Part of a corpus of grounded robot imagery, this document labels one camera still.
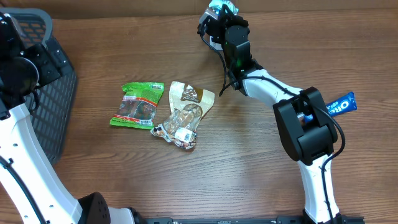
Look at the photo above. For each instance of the grey plastic shopping basket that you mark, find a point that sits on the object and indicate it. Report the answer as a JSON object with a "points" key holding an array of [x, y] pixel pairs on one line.
{"points": [[49, 106]]}

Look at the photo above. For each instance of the green snack bag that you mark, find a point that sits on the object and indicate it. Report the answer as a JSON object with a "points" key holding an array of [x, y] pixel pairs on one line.
{"points": [[139, 105]]}

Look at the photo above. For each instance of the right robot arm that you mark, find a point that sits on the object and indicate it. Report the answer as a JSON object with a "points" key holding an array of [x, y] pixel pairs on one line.
{"points": [[307, 131]]}

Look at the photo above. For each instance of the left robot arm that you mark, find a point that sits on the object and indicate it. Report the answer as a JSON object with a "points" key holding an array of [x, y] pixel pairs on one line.
{"points": [[26, 173]]}

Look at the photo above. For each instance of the beige nut snack bag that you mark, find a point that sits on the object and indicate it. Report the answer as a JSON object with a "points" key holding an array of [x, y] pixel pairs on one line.
{"points": [[188, 105]]}

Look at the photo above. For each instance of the blue Oreo cookie pack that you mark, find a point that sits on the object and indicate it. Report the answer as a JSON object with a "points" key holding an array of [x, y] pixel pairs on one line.
{"points": [[342, 105]]}

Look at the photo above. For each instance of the white barcode scanner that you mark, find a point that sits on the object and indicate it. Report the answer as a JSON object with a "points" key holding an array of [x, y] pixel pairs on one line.
{"points": [[215, 45]]}

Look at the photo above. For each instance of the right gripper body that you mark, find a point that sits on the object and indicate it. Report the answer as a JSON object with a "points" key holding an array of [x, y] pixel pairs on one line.
{"points": [[226, 14]]}

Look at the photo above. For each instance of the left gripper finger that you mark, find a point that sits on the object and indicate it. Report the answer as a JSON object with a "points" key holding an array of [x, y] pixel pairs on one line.
{"points": [[63, 63], [54, 48]]}

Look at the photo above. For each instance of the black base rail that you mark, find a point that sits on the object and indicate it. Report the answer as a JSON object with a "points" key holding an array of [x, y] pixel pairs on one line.
{"points": [[277, 220]]}

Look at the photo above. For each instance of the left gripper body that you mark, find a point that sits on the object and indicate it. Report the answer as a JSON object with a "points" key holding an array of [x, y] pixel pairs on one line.
{"points": [[47, 70]]}

